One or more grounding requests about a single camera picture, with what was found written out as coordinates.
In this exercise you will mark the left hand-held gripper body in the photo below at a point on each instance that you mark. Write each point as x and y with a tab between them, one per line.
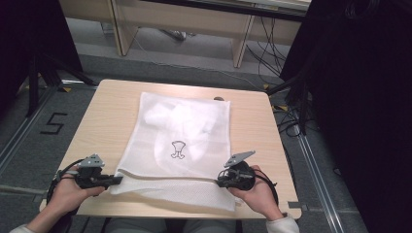
90	174

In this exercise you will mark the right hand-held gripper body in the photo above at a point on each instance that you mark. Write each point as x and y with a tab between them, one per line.
241	176

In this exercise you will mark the white mesh laundry bag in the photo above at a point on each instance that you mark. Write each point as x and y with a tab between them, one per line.
181	139

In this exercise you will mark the person's right hand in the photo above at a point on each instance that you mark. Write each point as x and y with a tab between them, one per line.
259	197

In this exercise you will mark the person's left hand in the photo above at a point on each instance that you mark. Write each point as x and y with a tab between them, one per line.
69	194

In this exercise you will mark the grey tape piece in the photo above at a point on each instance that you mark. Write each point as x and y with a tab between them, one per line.
296	205

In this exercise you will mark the white garment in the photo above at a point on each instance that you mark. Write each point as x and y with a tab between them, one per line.
184	126

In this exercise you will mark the person's legs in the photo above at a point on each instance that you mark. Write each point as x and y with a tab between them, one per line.
168	226

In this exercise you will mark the small dark round object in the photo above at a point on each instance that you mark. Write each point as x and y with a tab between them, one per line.
219	98

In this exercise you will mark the yellow tape piece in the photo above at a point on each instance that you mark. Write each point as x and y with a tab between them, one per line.
281	107
266	86
66	89

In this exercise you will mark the black tripod stand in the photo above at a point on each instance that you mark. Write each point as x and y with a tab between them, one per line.
302	97
34	87

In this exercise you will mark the black curtain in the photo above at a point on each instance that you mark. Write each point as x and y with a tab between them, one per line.
29	35
362	106

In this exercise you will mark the grey power strip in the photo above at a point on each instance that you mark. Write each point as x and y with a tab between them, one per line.
176	34

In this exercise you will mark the wooden desk legs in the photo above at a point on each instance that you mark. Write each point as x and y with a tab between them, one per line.
181	19

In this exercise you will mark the metal floor rail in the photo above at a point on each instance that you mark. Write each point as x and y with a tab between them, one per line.
319	181
22	129

